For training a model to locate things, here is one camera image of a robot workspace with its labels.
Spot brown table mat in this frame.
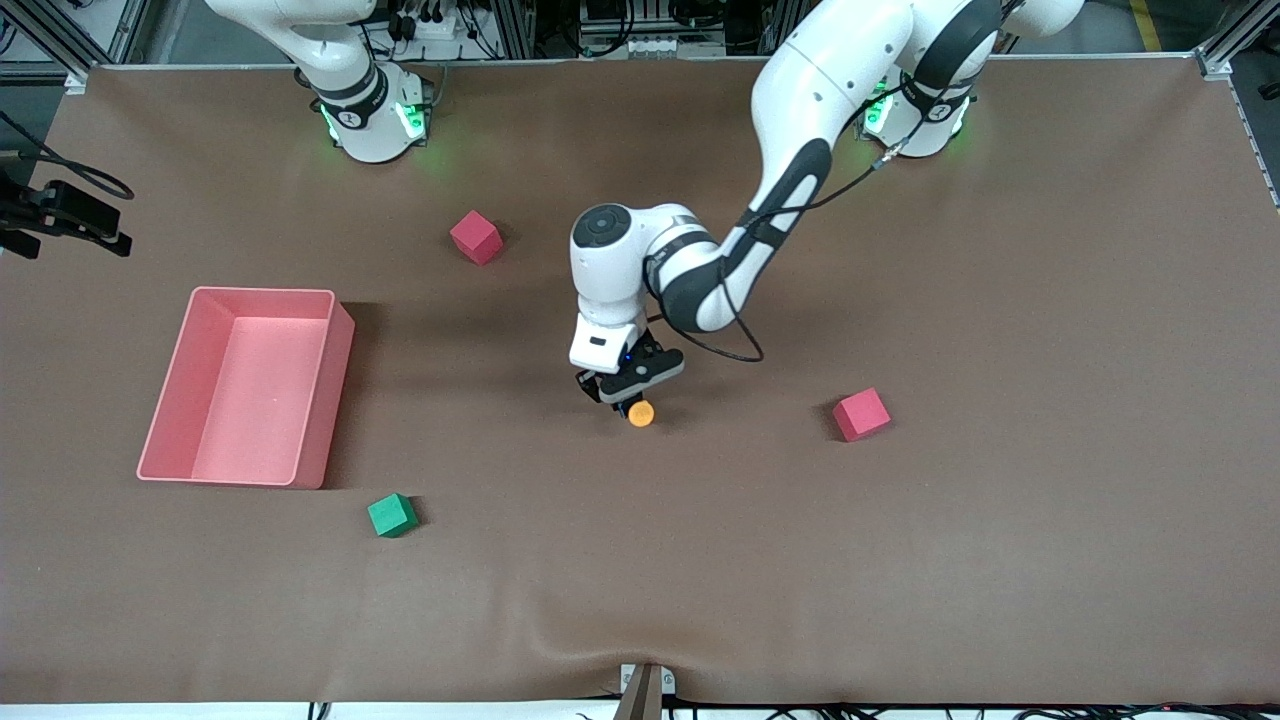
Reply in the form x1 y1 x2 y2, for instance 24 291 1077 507
0 57 1280 706

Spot pink foam cube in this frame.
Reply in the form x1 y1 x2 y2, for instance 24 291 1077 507
449 210 505 267
832 387 892 443

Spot green foam cube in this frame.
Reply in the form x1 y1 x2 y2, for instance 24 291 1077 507
367 492 420 539

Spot pink plastic tray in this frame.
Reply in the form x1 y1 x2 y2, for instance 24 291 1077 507
136 287 356 490

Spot grey metal table clamp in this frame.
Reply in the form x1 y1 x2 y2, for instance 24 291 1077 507
619 662 678 720

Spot white terminal strip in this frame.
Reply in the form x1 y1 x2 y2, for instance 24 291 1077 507
618 35 727 58

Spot white power strip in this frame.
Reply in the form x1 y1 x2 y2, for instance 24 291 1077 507
395 8 471 43

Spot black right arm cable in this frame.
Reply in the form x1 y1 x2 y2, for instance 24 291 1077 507
0 108 136 201

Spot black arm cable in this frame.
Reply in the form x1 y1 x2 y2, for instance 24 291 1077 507
0 108 136 201
643 140 906 364

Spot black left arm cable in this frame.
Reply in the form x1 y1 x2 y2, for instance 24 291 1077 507
643 140 906 364

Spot aluminium frame corner strut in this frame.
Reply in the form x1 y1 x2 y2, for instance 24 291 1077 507
1195 0 1280 211
0 0 151 96

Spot aluminium profile post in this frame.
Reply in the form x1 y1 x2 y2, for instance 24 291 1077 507
490 0 536 59

